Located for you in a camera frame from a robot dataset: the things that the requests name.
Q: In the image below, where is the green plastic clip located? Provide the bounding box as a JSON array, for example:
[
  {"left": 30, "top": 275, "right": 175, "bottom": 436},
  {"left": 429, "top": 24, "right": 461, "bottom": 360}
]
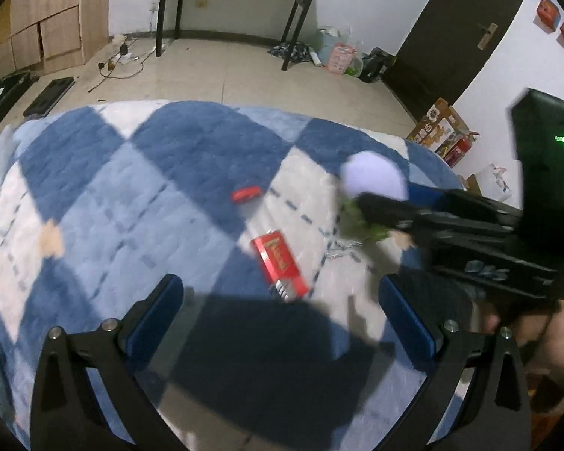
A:
[{"left": 339, "top": 198, "right": 392, "bottom": 241}]

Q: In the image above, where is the dark checked cloth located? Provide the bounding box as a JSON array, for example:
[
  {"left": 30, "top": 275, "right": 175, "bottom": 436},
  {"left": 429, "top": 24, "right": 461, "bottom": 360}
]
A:
[{"left": 268, "top": 42, "right": 314, "bottom": 63}]

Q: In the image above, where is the red cigarette box gold script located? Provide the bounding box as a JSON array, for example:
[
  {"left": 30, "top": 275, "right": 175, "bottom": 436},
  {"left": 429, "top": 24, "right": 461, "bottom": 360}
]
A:
[{"left": 251, "top": 230, "right": 310, "bottom": 302}]

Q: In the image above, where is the pink bag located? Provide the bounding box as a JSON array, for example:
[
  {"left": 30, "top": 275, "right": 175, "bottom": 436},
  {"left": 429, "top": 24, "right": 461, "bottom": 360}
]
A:
[{"left": 328, "top": 42, "right": 356, "bottom": 75}]

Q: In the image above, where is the dark brown door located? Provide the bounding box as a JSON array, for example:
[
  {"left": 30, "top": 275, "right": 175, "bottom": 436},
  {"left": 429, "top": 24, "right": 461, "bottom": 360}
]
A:
[{"left": 384, "top": 0, "right": 535, "bottom": 121}]

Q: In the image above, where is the wooden wardrobe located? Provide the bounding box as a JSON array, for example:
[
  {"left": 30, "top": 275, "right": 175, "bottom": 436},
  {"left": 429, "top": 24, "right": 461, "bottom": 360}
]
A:
[{"left": 0, "top": 0, "right": 116, "bottom": 77}]

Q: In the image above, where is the person's right hand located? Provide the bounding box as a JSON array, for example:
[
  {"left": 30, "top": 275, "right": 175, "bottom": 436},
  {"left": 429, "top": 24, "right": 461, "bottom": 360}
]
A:
[{"left": 478, "top": 298, "right": 564, "bottom": 379}]

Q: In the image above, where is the white power strip with cables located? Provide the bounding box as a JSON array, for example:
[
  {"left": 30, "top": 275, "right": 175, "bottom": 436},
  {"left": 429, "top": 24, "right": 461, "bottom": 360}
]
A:
[{"left": 96, "top": 42, "right": 144, "bottom": 79}]

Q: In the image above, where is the brass door handle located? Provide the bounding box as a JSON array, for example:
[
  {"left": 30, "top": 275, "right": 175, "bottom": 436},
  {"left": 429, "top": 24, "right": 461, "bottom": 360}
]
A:
[{"left": 476, "top": 22, "right": 499, "bottom": 50}]

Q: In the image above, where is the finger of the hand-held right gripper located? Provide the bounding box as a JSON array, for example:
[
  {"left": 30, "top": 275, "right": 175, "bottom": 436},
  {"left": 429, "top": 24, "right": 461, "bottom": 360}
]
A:
[
  {"left": 405, "top": 182, "right": 523, "bottom": 226},
  {"left": 356, "top": 191, "right": 515, "bottom": 242}
]

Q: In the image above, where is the black open case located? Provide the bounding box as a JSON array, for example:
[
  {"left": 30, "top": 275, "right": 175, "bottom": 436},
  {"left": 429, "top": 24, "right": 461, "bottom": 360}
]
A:
[{"left": 0, "top": 71, "right": 36, "bottom": 135}]

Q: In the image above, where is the metal ball chain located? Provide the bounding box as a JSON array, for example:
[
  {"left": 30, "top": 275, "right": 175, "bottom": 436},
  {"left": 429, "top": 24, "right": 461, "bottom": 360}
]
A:
[{"left": 326, "top": 238, "right": 364, "bottom": 260}]

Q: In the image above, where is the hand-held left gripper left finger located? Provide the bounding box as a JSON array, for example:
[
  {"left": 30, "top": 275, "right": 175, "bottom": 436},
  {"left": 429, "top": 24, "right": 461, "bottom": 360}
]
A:
[{"left": 30, "top": 273, "right": 185, "bottom": 451}]

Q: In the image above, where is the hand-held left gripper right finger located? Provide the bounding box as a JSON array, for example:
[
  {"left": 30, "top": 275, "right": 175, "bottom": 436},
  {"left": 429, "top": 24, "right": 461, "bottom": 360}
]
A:
[{"left": 378, "top": 275, "right": 532, "bottom": 451}]

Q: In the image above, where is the blue checkered plush blanket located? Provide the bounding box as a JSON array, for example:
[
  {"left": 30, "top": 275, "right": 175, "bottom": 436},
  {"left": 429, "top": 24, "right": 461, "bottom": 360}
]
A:
[{"left": 0, "top": 100, "right": 471, "bottom": 451}]

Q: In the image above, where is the printed cardboard box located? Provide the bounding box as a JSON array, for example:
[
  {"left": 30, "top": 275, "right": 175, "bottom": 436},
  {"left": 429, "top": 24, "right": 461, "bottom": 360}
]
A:
[{"left": 406, "top": 98, "right": 471, "bottom": 154}]

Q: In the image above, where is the black flat tray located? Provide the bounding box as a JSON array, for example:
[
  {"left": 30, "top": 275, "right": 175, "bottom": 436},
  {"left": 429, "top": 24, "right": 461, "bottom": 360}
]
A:
[{"left": 23, "top": 76, "right": 76, "bottom": 118}]

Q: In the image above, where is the lavender plush pad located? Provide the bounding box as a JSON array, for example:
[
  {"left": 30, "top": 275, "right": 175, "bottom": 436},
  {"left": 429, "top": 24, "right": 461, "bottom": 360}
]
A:
[{"left": 341, "top": 151, "right": 410, "bottom": 204}]

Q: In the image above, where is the black bag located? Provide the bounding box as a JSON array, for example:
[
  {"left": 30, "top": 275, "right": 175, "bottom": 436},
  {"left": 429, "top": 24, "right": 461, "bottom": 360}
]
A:
[{"left": 359, "top": 46, "right": 396, "bottom": 85}]

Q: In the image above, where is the red lighter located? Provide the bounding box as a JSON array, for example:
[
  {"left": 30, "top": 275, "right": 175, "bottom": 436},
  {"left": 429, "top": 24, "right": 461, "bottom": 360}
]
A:
[{"left": 230, "top": 187, "right": 263, "bottom": 204}]

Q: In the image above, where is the white bag red print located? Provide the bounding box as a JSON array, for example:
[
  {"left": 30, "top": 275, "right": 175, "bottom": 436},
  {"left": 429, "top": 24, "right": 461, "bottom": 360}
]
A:
[{"left": 474, "top": 164, "right": 513, "bottom": 203}]

